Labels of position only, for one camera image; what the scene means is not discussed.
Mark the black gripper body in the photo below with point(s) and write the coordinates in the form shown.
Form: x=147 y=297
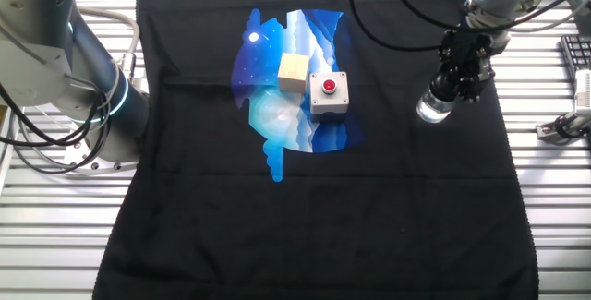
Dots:
x=471 y=53

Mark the small silver exterior camera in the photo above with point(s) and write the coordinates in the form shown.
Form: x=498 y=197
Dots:
x=584 y=90

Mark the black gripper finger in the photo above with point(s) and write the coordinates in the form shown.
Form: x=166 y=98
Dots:
x=475 y=85
x=447 y=55

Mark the wooden cube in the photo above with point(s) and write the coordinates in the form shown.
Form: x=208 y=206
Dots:
x=293 y=71

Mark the grey box with red button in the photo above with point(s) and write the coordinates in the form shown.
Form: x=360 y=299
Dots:
x=328 y=97

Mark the black cloth with blue print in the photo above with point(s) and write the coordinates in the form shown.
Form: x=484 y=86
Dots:
x=323 y=221

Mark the black keyboard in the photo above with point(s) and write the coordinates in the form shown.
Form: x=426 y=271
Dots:
x=577 y=53

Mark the aluminium camera bracket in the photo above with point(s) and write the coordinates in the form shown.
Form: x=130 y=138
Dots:
x=547 y=131

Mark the clear glass jar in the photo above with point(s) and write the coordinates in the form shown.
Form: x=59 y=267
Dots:
x=431 y=111

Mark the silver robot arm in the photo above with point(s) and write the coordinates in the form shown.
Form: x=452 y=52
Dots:
x=32 y=37

